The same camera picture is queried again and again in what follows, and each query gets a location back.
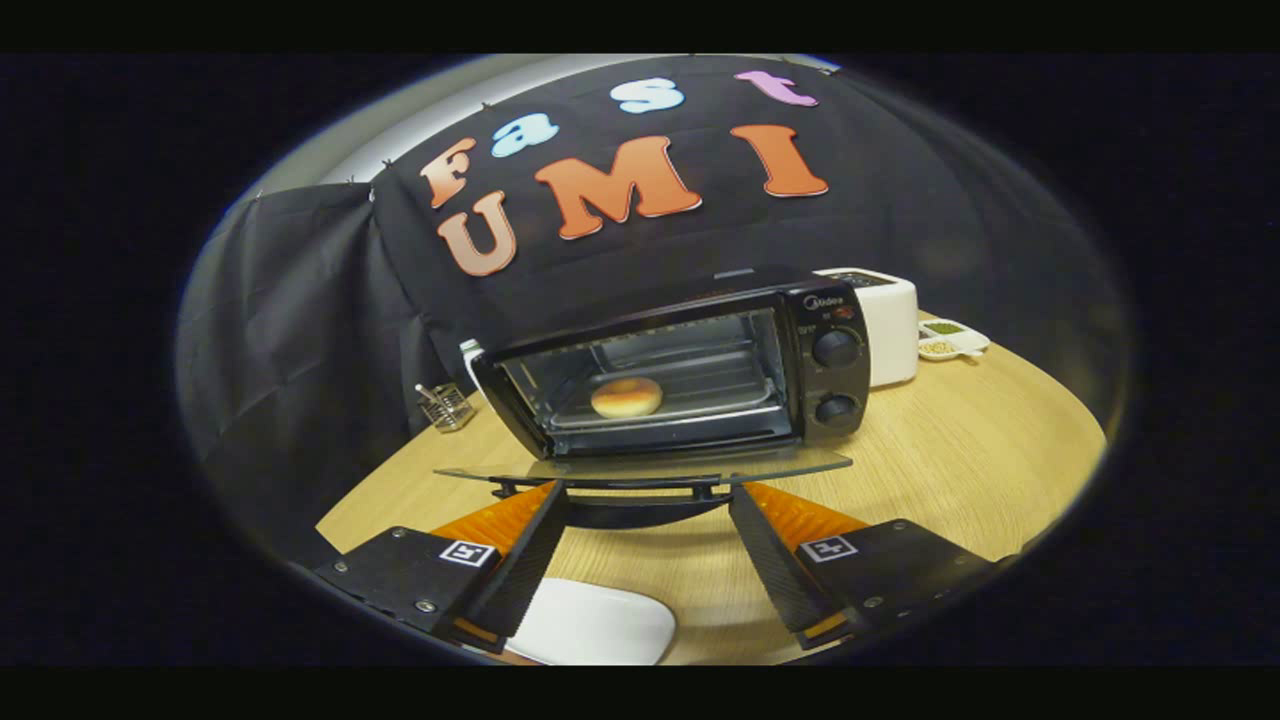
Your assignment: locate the black backdrop cloth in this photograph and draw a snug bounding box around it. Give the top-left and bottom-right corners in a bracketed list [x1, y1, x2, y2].
[175, 55, 1131, 541]

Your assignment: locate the metal oven tray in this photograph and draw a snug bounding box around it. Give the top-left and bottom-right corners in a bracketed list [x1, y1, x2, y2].
[545, 345, 786, 431]

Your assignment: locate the round brown bun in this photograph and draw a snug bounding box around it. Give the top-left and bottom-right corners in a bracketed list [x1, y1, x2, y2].
[590, 376, 664, 419]

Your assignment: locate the white plate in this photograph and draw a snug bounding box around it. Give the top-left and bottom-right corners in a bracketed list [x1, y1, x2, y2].
[505, 577, 678, 667]

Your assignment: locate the black toaster oven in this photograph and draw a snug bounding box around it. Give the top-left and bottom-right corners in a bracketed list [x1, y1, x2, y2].
[435, 268, 873, 531]

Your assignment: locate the white divided condiment dish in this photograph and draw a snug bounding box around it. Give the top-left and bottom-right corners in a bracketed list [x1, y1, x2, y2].
[918, 318, 991, 361]

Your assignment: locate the small wire basket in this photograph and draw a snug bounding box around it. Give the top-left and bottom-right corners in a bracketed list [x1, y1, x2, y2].
[415, 382, 476, 433]

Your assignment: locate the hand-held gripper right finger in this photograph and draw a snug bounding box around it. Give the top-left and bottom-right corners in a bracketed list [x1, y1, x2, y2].
[728, 483, 1004, 651]

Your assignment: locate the white bread toaster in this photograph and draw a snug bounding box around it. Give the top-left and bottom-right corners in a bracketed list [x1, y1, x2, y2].
[815, 268, 919, 389]

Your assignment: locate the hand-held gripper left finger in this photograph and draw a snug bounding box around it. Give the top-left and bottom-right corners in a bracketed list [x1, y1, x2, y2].
[310, 480, 571, 656]

